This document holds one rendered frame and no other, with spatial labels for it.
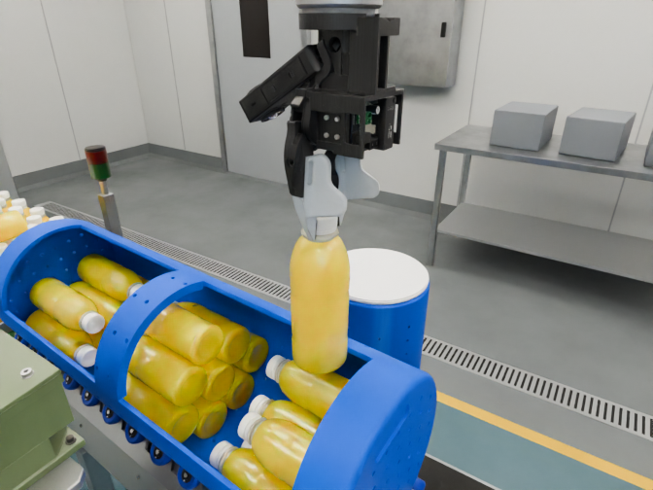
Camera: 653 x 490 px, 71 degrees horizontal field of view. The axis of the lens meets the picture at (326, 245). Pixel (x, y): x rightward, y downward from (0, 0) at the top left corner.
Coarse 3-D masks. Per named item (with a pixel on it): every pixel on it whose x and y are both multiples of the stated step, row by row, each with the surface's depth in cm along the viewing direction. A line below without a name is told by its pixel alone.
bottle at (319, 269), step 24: (312, 240) 49; (336, 240) 50; (312, 264) 49; (336, 264) 49; (312, 288) 50; (336, 288) 50; (312, 312) 51; (336, 312) 52; (312, 336) 53; (336, 336) 53; (312, 360) 54; (336, 360) 55
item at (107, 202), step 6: (102, 198) 152; (108, 198) 153; (114, 198) 154; (102, 204) 153; (108, 204) 153; (114, 204) 155; (102, 210) 155; (108, 210) 154; (114, 210) 155; (108, 216) 154; (114, 216) 156; (108, 222) 156; (114, 222) 157; (108, 228) 157; (114, 228) 157; (120, 228) 159; (120, 234) 160
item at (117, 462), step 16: (80, 416) 94; (80, 432) 94; (96, 432) 91; (96, 448) 91; (112, 448) 88; (112, 464) 88; (128, 464) 85; (176, 464) 80; (128, 480) 85; (144, 480) 83
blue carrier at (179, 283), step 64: (0, 256) 94; (64, 256) 104; (128, 256) 110; (128, 320) 71; (256, 320) 89; (256, 384) 89; (384, 384) 55; (192, 448) 77; (320, 448) 51; (384, 448) 54
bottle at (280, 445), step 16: (256, 432) 63; (272, 432) 61; (288, 432) 61; (304, 432) 62; (256, 448) 62; (272, 448) 60; (288, 448) 59; (304, 448) 59; (272, 464) 60; (288, 464) 58; (288, 480) 58
